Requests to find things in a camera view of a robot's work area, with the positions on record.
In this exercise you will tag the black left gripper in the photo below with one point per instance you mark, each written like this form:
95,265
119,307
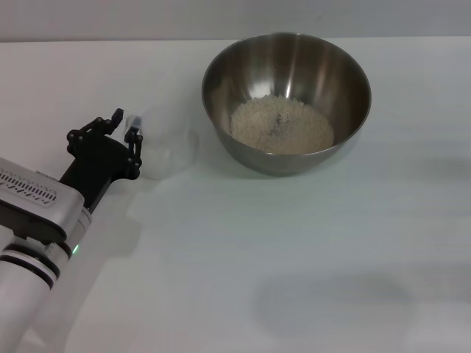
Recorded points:
99,162

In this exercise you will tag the clear plastic measuring cup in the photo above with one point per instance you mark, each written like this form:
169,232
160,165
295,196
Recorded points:
165,154

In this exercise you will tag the white rice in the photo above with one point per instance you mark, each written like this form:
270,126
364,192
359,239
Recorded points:
283,128

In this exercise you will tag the stainless steel mixing bowl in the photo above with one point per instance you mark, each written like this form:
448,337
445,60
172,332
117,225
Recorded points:
294,66

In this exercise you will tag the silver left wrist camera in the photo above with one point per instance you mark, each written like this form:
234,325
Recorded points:
37,198

